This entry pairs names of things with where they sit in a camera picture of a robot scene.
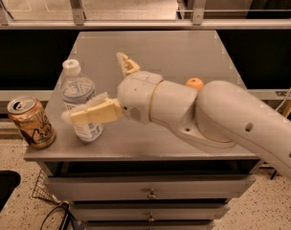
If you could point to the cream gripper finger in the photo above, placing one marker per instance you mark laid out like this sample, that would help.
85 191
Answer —
128 66
100 109

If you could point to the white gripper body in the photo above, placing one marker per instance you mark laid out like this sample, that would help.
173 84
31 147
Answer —
136 95

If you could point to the clear plastic water bottle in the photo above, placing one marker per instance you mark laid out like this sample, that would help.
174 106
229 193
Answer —
76 88

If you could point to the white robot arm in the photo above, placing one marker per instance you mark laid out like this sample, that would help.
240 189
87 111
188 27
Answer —
218 116

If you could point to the orange soda can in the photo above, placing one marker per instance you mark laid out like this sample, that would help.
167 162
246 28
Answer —
28 114

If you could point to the orange fruit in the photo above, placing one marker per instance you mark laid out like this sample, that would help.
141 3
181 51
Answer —
195 83

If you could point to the grey drawer cabinet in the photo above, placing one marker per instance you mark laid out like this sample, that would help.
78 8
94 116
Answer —
138 175

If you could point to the top drawer with knob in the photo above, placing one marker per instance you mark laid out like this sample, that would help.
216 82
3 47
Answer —
148 187

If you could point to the drawer with knob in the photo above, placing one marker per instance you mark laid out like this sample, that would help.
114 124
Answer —
149 212
148 187

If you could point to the black chair seat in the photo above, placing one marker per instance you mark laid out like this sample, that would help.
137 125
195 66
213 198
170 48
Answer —
9 180

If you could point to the wire basket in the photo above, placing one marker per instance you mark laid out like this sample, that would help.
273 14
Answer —
41 192

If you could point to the metal railing frame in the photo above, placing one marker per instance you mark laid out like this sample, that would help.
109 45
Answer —
145 14

